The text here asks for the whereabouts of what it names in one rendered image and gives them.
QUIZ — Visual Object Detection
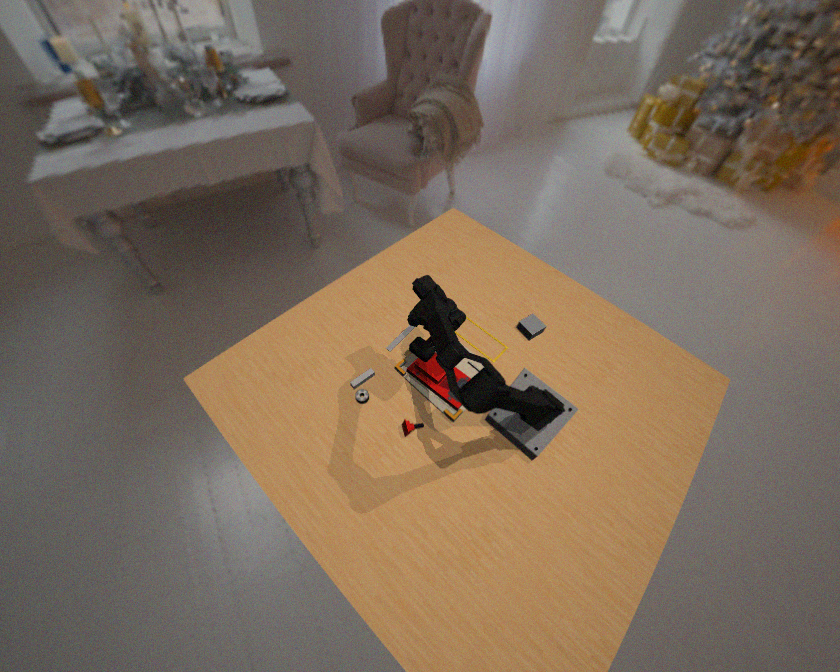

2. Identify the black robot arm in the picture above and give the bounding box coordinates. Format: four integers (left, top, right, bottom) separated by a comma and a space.
407, 275, 565, 431

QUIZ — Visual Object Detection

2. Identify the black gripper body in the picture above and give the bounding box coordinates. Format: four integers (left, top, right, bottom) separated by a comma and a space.
409, 310, 466, 362

